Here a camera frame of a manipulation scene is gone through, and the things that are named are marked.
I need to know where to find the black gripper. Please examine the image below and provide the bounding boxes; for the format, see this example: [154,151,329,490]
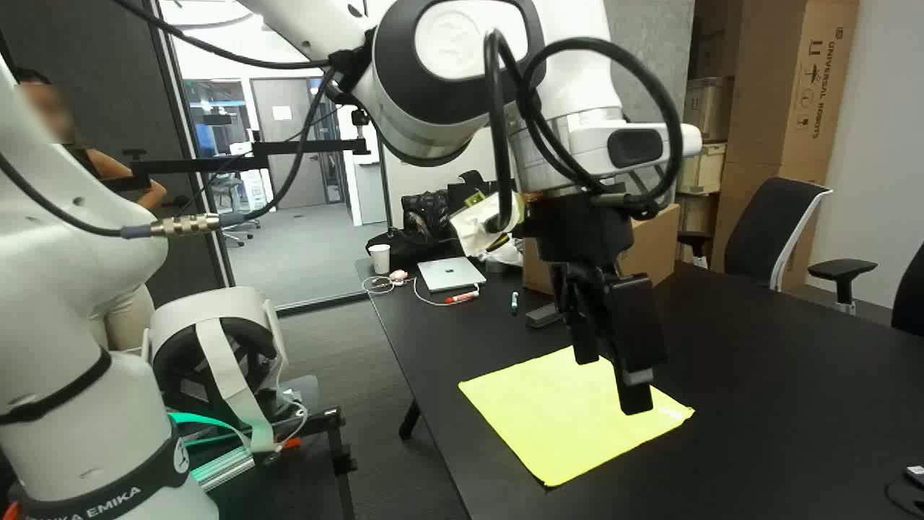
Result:
[531,197,665,412]

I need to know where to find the white paper cup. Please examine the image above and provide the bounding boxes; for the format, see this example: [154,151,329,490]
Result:
[368,242,391,276]

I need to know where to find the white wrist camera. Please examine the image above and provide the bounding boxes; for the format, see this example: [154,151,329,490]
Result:
[604,123,701,177]

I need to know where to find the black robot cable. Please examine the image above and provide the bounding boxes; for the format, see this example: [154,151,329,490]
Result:
[482,29,687,234]

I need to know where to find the white VR headset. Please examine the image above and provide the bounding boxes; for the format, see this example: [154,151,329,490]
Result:
[148,286,290,454]

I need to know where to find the brown cardboard box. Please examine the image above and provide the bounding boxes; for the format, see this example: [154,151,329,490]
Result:
[522,201,682,294]

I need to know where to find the black office chair white frame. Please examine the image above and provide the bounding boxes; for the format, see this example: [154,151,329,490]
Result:
[724,178,828,291]

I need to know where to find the stacked cardboard boxes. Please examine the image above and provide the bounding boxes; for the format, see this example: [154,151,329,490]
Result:
[682,74,730,194]

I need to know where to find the tall cardboard box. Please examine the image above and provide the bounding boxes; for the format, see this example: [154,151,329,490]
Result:
[714,0,861,271]

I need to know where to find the black chair armrest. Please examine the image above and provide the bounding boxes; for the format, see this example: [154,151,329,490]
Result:
[809,258,874,312]

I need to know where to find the yellow cloth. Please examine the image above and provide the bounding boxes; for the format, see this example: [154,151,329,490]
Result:
[460,346,692,489]

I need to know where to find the seated person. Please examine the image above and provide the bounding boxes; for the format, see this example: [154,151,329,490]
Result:
[11,67,168,210]

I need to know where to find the black equipment pile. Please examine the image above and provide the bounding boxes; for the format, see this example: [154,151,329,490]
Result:
[391,171,496,266]

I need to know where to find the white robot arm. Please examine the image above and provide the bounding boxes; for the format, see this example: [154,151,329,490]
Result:
[0,0,701,520]

